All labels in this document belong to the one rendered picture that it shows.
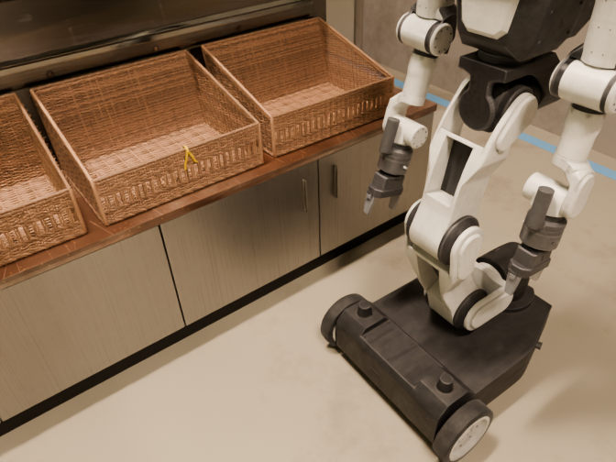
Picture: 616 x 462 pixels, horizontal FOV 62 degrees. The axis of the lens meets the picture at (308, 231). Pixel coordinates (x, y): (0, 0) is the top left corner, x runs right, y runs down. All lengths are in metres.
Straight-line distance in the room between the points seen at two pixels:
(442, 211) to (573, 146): 0.33
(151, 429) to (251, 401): 0.32
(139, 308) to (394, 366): 0.82
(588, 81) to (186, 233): 1.16
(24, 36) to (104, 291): 0.81
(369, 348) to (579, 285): 1.01
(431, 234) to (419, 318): 0.49
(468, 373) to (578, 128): 0.80
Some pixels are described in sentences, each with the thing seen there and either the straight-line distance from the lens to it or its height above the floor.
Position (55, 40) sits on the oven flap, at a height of 0.97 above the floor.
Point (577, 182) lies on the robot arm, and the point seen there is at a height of 0.86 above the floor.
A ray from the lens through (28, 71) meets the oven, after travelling 1.92.
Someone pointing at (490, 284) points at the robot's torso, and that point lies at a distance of 1.73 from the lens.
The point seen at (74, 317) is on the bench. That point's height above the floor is 0.35.
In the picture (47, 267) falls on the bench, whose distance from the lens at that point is 1.55.
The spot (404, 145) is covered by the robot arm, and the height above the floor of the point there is 0.77.
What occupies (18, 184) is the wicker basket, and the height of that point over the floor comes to 0.59.
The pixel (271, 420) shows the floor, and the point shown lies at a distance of 1.73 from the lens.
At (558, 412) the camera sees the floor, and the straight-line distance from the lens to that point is 1.88.
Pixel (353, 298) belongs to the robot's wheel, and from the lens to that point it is 1.78.
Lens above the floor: 1.46
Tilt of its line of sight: 37 degrees down
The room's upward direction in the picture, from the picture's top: 2 degrees counter-clockwise
